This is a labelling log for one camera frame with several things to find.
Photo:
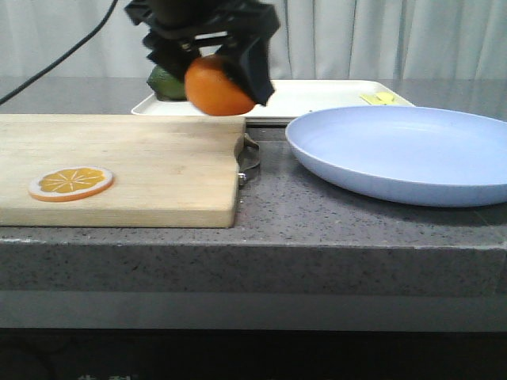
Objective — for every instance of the orange slice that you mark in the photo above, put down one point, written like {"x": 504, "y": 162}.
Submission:
{"x": 71, "y": 183}

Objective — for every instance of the dark green lime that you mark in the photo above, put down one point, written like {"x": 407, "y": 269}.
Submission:
{"x": 165, "y": 86}

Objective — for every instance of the cream rectangular bear tray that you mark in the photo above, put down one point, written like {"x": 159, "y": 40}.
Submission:
{"x": 292, "y": 98}

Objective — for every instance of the grey pleated curtain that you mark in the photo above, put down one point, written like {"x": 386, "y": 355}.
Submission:
{"x": 316, "y": 40}

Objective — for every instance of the metal cutting board handle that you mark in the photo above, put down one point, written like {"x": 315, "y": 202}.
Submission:
{"x": 249, "y": 160}

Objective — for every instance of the whole orange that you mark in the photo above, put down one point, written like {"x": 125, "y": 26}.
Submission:
{"x": 209, "y": 89}

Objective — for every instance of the yellow plastic knife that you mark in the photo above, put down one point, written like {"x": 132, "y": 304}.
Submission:
{"x": 371, "y": 99}

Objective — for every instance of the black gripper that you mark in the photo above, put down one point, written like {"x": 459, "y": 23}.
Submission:
{"x": 245, "y": 62}

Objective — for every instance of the light blue round plate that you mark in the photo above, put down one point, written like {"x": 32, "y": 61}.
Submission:
{"x": 413, "y": 155}

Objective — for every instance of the wooden cutting board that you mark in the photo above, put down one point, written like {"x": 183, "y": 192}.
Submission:
{"x": 169, "y": 171}

